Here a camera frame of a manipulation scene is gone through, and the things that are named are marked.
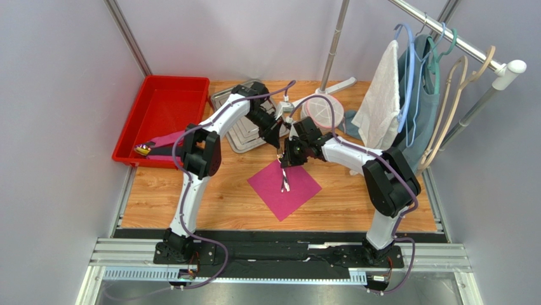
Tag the white clothes rack stand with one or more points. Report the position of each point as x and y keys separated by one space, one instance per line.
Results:
x=505 y=73

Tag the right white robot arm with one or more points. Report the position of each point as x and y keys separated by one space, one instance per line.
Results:
x=391 y=183

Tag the white round mesh container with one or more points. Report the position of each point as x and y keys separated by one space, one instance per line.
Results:
x=324 y=116

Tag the magenta paper napkin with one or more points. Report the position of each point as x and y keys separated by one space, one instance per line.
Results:
x=267 y=184

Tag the aluminium rail frame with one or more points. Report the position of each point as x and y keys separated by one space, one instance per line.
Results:
x=120 y=271

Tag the beige clothes hanger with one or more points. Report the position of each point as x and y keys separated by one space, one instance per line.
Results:
x=475 y=75
x=456 y=81

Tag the teal hanging garment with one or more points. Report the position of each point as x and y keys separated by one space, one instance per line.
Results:
x=399 y=109

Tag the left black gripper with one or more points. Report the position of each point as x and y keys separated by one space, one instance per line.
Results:
x=272 y=137

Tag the pink and black tool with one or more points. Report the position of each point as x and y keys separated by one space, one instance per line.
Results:
x=159 y=148

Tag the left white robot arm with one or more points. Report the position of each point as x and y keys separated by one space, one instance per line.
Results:
x=197 y=153

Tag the silver fork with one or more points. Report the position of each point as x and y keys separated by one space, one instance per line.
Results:
x=280 y=155

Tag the white towel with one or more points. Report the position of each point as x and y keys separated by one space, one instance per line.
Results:
x=375 y=123

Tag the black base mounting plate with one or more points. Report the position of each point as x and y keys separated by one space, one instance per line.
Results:
x=282 y=255

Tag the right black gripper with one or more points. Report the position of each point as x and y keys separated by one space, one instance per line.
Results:
x=292 y=156

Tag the silver spoon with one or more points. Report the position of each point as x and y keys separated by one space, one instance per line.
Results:
x=285 y=187

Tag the stainless steel tray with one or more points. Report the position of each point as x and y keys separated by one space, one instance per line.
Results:
x=243 y=135

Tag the green clothes hanger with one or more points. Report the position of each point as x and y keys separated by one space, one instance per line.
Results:
x=437 y=55

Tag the red plastic bin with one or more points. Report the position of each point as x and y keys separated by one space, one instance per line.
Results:
x=164 y=105

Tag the blue clothes hanger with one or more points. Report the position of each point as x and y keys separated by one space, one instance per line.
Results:
x=418 y=104

